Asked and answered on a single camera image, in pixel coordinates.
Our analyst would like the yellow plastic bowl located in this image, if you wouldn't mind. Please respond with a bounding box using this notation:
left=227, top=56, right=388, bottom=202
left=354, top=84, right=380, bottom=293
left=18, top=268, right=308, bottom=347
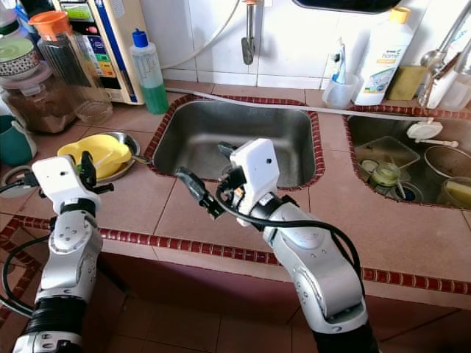
left=57, top=134, right=133, bottom=179

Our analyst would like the shallow steel bowl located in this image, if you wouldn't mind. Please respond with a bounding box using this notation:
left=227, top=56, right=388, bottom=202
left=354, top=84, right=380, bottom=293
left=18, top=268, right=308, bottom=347
left=77, top=131, right=140, bottom=183

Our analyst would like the stainless steel sink basin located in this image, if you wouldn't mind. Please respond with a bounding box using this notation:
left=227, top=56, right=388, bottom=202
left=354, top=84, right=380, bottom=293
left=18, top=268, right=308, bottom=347
left=344, top=114, right=471, bottom=212
left=146, top=99, right=325, bottom=190

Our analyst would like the white counter pipe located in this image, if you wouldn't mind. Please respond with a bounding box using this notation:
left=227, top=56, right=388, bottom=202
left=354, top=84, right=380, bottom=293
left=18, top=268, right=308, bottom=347
left=166, top=87, right=471, bottom=121

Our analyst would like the glass jar of brown powder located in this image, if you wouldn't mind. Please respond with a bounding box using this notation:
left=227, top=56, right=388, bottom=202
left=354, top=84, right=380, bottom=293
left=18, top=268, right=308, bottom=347
left=0, top=63, right=78, bottom=135

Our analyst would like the green dish soap bottle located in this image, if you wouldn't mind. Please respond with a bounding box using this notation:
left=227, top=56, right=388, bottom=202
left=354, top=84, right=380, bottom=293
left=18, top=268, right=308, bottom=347
left=130, top=29, right=169, bottom=115

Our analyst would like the clear pitcher with orange lid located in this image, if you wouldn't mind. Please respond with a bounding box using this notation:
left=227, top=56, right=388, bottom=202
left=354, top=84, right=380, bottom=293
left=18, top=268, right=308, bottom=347
left=28, top=11, right=113, bottom=126

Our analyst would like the clear plastic cup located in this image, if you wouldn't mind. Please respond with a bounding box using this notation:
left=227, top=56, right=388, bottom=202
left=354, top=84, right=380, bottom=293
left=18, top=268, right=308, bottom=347
left=322, top=74, right=361, bottom=110

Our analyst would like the patterned bowl with green lid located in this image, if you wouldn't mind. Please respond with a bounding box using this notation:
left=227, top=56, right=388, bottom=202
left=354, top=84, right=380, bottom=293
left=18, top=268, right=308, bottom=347
left=0, top=37, right=42, bottom=78

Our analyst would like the blue and white toothbrush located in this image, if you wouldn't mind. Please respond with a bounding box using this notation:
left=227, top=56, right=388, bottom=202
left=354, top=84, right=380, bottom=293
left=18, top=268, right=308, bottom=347
left=333, top=38, right=349, bottom=83

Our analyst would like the cream water purifier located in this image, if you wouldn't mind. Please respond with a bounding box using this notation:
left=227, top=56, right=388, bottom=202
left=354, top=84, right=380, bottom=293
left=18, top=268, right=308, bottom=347
left=59, top=0, right=149, bottom=106

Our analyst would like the clear square container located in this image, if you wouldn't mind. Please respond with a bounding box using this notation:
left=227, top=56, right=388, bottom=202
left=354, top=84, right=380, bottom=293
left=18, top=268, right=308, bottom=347
left=353, top=136, right=424, bottom=174

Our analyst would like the white translucent plastic container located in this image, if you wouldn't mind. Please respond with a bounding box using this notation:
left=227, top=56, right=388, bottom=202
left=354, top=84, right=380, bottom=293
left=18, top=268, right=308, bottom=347
left=0, top=0, right=19, bottom=36

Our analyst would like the white detergent bottle yellow cap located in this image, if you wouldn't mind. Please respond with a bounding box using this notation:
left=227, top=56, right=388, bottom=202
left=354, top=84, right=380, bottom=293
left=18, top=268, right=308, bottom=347
left=352, top=6, right=415, bottom=106

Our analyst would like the black hanging pan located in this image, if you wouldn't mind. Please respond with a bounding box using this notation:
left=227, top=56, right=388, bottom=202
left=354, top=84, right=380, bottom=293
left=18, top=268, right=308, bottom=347
left=292, top=0, right=402, bottom=14

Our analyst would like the yellow sponge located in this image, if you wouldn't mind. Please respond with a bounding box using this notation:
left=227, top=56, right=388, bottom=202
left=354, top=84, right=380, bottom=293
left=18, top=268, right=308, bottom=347
left=386, top=65, right=429, bottom=101

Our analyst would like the white sink strainer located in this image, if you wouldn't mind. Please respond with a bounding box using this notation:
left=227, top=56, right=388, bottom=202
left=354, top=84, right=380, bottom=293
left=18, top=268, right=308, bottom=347
left=406, top=118, right=458, bottom=148

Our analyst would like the steel pot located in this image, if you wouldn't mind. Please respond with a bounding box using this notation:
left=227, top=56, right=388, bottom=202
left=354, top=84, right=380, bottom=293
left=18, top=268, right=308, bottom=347
left=423, top=145, right=471, bottom=183

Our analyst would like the steel ladle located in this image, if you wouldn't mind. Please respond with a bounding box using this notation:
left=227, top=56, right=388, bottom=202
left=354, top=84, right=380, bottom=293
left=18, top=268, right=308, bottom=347
left=416, top=0, right=471, bottom=110

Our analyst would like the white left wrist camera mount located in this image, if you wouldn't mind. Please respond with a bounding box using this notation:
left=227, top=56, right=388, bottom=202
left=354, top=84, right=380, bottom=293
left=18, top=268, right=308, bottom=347
left=32, top=156, right=93, bottom=214

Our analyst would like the teal mug with white handle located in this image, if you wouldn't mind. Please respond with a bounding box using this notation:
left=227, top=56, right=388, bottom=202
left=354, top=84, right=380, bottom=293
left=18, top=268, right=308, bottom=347
left=0, top=115, right=38, bottom=167

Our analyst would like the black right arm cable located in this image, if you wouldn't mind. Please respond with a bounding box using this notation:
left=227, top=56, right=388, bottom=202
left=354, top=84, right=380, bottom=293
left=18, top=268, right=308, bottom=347
left=217, top=184, right=363, bottom=277

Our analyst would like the white wall hose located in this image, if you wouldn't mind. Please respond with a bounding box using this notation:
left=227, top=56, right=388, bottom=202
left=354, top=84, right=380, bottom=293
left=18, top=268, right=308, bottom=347
left=163, top=0, right=244, bottom=71

